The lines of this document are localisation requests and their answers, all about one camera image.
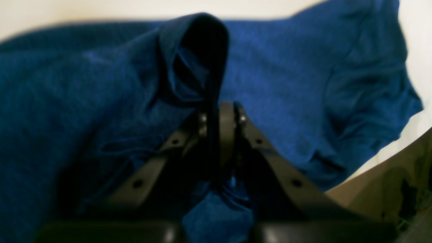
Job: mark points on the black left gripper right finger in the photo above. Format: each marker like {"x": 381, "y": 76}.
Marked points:
{"x": 287, "y": 207}

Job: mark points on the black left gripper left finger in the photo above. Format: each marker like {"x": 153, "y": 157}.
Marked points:
{"x": 148, "y": 207}

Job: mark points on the blue t-shirt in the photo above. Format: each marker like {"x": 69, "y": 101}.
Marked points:
{"x": 84, "y": 106}

